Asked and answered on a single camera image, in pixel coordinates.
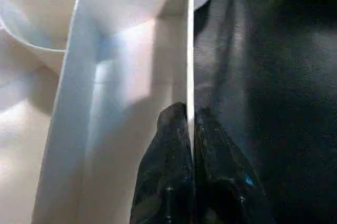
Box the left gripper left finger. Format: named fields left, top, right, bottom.
left=130, top=102, right=195, bottom=224

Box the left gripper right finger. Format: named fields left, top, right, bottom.
left=193, top=107, right=274, bottom=224

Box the white plastic table top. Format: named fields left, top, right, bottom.
left=0, top=0, right=220, bottom=224

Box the black plastic mat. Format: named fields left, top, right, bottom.
left=193, top=0, right=337, bottom=224

